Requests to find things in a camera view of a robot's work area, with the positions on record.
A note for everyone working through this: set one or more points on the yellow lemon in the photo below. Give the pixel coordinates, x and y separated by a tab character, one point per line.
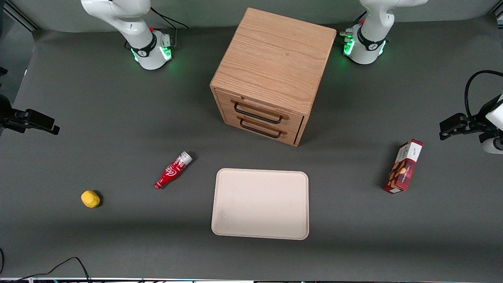
90	199

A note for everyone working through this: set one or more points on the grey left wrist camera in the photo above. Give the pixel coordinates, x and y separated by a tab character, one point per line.
493	144

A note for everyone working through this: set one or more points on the red cookie box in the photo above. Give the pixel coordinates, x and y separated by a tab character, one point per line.
404	167

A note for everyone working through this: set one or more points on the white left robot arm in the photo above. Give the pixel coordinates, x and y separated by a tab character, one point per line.
373	23

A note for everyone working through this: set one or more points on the red soda bottle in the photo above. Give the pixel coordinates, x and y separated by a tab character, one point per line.
171	173

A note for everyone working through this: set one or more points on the wooden drawer cabinet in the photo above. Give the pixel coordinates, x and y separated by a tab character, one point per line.
275	59

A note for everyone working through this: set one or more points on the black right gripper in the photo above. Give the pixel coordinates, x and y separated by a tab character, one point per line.
8	116

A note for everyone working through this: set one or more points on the beige rectangular tray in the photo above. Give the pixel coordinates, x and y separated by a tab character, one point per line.
260	204

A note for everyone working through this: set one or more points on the aluminium frame rail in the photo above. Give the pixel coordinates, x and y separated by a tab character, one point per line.
19	15

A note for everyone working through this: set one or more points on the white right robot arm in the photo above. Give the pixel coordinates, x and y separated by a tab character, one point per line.
133	23

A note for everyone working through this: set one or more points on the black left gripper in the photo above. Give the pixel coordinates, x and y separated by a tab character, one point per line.
476	120

